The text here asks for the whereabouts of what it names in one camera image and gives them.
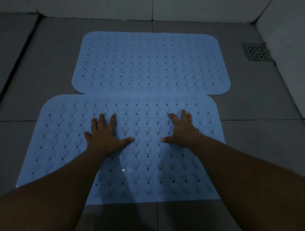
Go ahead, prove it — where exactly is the person's left hand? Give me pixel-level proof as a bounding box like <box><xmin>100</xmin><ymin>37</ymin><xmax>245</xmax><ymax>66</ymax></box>
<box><xmin>84</xmin><ymin>113</ymin><xmax>135</xmax><ymax>157</ymax></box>

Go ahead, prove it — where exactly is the person's right hand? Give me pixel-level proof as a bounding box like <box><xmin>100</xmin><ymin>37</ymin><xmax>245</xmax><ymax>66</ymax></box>
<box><xmin>161</xmin><ymin>109</ymin><xmax>200</xmax><ymax>148</ymax></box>

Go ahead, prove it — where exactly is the blue bath mat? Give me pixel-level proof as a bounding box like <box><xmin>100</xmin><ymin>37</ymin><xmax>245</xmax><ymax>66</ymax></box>
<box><xmin>71</xmin><ymin>31</ymin><xmax>231</xmax><ymax>96</ymax></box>
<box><xmin>15</xmin><ymin>94</ymin><xmax>226</xmax><ymax>206</ymax></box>

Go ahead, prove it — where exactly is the person's left forearm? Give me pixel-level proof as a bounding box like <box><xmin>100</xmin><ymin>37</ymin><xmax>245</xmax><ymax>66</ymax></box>
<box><xmin>0</xmin><ymin>150</ymin><xmax>115</xmax><ymax>231</ymax></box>

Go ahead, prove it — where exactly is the person's right forearm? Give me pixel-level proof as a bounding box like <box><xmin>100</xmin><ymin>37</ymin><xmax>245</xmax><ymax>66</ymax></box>
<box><xmin>188</xmin><ymin>133</ymin><xmax>305</xmax><ymax>231</ymax></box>

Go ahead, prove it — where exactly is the metal floor drain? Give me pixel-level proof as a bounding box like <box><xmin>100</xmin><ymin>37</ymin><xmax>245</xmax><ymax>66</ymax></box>
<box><xmin>242</xmin><ymin>43</ymin><xmax>273</xmax><ymax>61</ymax></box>

